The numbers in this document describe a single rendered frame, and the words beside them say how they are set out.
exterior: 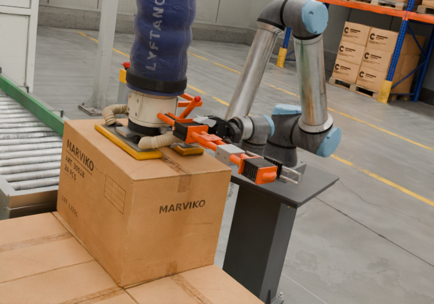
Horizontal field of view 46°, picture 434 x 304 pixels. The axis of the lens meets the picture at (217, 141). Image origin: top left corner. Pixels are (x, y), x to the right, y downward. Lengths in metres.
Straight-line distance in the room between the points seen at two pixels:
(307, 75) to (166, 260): 0.90
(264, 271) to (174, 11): 1.36
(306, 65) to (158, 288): 1.00
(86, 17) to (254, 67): 9.82
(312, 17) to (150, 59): 0.60
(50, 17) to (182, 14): 9.69
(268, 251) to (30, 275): 1.15
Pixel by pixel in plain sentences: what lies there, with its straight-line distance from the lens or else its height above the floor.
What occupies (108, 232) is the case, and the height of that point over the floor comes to 0.69.
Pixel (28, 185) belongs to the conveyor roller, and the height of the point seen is 0.54.
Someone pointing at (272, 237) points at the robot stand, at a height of 0.47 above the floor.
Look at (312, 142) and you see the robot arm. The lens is 2.27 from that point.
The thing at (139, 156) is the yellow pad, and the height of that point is 0.96.
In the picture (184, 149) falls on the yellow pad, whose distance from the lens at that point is 1.89.
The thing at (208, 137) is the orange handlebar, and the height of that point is 1.09.
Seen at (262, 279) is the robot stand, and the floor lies 0.24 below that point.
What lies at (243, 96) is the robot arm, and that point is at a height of 1.16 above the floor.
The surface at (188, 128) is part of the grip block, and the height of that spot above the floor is 1.10.
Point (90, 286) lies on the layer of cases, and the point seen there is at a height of 0.54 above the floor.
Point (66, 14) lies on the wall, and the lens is 11.53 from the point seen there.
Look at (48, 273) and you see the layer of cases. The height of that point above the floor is 0.54.
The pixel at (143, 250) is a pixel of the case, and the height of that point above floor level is 0.68.
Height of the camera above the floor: 1.59
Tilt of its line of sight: 18 degrees down
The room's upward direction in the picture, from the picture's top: 11 degrees clockwise
